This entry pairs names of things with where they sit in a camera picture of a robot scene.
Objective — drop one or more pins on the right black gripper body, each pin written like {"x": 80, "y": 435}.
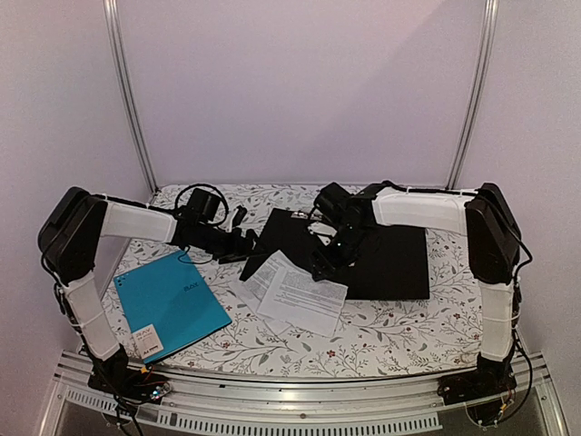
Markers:
{"x": 348, "y": 251}

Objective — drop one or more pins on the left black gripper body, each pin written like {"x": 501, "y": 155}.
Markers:
{"x": 221, "y": 247}

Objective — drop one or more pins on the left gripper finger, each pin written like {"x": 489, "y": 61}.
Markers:
{"x": 240, "y": 245}
{"x": 239, "y": 216}

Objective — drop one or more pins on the printed paper sheet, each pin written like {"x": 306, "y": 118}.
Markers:
{"x": 293, "y": 297}
{"x": 253, "y": 289}

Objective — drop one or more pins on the black clip folder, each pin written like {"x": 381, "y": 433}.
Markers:
{"x": 392, "y": 263}

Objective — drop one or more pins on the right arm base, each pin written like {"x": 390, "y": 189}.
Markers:
{"x": 490, "y": 378}

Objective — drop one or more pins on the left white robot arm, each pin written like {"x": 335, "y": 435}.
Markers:
{"x": 69, "y": 239}

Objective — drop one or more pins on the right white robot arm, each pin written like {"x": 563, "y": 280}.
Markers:
{"x": 482, "y": 215}

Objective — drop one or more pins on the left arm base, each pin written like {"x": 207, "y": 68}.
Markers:
{"x": 114, "y": 376}

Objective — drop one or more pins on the blue folder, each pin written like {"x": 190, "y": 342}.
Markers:
{"x": 168, "y": 306}

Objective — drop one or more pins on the floral tablecloth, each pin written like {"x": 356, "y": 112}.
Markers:
{"x": 371, "y": 339}

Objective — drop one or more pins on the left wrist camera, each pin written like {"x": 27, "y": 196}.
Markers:
{"x": 202, "y": 206}

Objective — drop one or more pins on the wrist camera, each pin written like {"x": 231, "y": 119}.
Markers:
{"x": 331, "y": 201}
{"x": 202, "y": 206}

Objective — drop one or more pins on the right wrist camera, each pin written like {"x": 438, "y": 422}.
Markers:
{"x": 331, "y": 201}

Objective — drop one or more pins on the front aluminium rail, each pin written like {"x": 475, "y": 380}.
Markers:
{"x": 215, "y": 403}

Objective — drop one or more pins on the left aluminium frame post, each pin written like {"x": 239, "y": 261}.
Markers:
{"x": 115, "y": 34}

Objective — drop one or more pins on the aluminium frame post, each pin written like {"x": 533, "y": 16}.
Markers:
{"x": 115, "y": 34}
{"x": 485, "y": 48}

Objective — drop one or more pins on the right aluminium frame post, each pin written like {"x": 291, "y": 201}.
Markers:
{"x": 485, "y": 48}

